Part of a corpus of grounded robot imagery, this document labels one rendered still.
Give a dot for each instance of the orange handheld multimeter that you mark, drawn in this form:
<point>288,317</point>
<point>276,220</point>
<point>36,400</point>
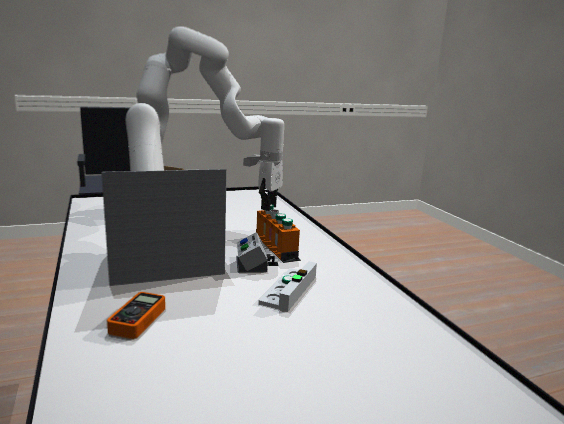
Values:
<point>133,318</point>

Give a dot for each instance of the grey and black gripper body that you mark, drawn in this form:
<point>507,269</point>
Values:
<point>272,171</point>

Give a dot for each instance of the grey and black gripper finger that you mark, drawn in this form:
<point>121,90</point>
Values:
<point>265,201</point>
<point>273,197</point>

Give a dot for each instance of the dark grey angle bracket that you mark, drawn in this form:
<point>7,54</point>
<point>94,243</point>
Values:
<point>290,259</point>

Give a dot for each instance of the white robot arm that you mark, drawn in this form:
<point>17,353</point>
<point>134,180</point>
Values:
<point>146,124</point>

